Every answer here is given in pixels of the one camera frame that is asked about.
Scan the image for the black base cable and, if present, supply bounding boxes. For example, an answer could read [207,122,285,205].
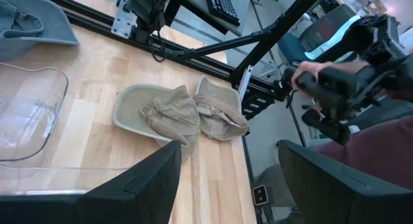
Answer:
[147,28,168,63]

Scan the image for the silver metal bracket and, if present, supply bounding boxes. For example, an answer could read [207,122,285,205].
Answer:
[237,65,254,102]
[110,0,137,40]

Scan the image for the person's hand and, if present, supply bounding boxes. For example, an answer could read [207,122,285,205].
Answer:
[290,60,370,101]

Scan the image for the black frame strut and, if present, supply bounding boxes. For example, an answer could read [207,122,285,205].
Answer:
[176,0,327,86]

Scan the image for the black frame rail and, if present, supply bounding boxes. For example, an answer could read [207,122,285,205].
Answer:
[28,0,278,96]

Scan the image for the small table-level camera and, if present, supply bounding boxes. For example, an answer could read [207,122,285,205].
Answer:
[252,184,269,207]

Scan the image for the beige cap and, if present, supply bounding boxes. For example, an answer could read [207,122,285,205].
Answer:
[192,75,250,141]
[112,83,201,162]

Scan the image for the black keyboard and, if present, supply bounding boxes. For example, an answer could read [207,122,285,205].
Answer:
[204,0,242,27]

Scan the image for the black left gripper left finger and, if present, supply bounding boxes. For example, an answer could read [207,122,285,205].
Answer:
[77,139,183,224]

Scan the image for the clear plastic bin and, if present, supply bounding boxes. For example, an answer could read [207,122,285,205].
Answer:
[0,62,69,163]

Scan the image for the grey garment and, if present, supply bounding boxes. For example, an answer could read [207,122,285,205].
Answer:
[0,0,81,62]

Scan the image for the cardboard box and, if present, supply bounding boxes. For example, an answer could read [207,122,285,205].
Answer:
[366,0,388,15]

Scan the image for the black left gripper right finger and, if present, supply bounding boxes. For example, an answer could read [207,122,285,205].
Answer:
[277,139,413,224]

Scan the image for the person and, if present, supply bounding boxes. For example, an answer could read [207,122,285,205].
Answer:
[254,90,413,224]

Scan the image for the teal office chair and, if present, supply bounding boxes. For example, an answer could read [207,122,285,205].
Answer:
[277,3,364,66]

